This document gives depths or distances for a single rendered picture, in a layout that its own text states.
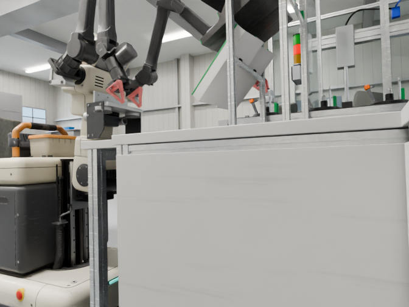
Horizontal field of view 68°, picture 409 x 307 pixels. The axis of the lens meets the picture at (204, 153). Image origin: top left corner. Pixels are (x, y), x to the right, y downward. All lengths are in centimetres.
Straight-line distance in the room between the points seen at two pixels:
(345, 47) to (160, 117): 840
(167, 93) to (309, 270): 983
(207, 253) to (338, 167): 37
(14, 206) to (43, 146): 32
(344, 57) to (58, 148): 199
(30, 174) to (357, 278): 134
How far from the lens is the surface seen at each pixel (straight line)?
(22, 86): 1337
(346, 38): 255
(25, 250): 160
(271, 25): 126
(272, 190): 69
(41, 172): 160
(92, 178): 119
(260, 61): 123
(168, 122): 1018
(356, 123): 67
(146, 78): 165
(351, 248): 69
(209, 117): 946
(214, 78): 106
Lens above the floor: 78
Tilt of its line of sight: 1 degrees up
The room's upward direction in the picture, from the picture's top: 1 degrees counter-clockwise
